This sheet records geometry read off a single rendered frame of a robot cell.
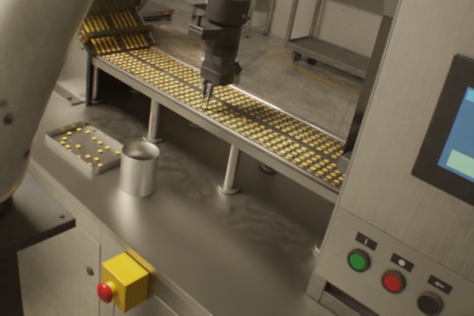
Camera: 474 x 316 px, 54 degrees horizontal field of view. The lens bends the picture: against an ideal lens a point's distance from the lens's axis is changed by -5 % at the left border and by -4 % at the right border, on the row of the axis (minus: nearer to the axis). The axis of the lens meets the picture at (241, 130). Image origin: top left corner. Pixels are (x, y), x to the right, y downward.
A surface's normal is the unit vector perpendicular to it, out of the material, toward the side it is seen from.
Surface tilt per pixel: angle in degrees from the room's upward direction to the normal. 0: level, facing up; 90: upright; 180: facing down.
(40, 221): 0
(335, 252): 90
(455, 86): 90
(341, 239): 90
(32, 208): 0
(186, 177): 0
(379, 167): 90
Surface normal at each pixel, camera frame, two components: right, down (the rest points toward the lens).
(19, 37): 0.29, 0.26
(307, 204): 0.17, -0.88
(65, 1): 0.63, 0.45
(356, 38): -0.65, 0.24
